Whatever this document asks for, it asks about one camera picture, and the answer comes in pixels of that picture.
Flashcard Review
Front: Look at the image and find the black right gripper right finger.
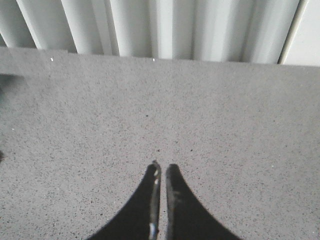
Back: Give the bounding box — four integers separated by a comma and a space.
166, 164, 240, 240

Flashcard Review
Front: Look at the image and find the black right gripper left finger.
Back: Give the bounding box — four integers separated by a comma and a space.
89, 160, 161, 240

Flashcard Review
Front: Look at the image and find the white pleated curtain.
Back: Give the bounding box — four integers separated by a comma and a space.
0, 0, 320, 66

